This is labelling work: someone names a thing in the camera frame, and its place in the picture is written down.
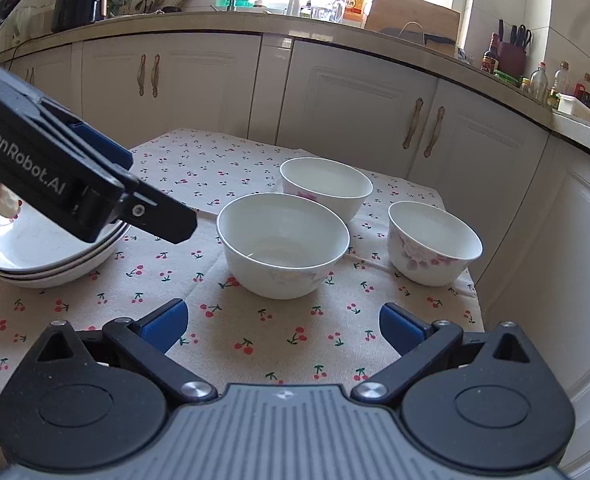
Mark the white bowl front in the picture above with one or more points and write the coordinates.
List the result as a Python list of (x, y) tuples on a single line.
[(280, 246)]

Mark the right gripper blue black left finger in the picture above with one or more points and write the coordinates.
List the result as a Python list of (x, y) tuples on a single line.
[(123, 362)]

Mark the white plate with fruit print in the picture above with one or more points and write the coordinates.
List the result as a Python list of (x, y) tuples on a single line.
[(30, 241)]

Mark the wooden cutting board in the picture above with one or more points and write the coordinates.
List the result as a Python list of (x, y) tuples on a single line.
[(435, 20)]

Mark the cherry print tablecloth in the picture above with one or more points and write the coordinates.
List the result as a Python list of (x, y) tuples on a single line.
[(331, 335)]

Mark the knife block with knives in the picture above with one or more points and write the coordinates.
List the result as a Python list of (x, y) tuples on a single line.
[(512, 48)]

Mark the white bowl pink flowers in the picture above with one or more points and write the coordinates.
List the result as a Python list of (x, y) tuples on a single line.
[(428, 245)]

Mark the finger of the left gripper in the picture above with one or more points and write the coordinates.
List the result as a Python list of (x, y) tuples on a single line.
[(154, 212)]

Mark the white kitchen cabinets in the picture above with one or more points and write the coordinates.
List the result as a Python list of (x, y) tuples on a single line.
[(514, 172)]

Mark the right gripper blue black right finger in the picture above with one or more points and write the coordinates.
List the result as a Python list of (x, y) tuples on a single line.
[(441, 364)]

